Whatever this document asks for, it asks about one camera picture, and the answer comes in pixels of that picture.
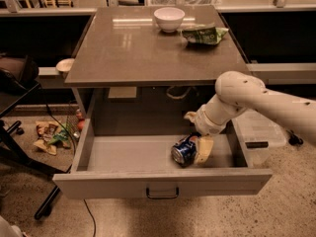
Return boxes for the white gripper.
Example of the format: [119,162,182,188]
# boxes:
[184,105,226,165]

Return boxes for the blue pepsi can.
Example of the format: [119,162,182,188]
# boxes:
[171,132,199,166]

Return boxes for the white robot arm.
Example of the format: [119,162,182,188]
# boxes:
[184,71,316,165]

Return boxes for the open grey top drawer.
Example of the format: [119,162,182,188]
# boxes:
[52,88,274,200]

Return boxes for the clear plastic storage bin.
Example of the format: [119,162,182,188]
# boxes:
[232,111,286,167]

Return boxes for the grey cabinet with countertop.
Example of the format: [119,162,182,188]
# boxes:
[65,7,248,136]

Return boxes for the green chip bag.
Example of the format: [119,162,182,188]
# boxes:
[181,27,228,45]

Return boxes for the white ceramic bowl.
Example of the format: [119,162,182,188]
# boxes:
[154,7,185,33]

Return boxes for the snack bags on floor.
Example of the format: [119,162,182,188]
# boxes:
[34,121,71,155]

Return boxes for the black office chair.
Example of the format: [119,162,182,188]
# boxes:
[0,52,67,221]

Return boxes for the black drawer handle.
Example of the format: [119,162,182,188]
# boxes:
[145,187,180,199]

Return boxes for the black floor cable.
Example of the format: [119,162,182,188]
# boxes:
[42,99,97,237]

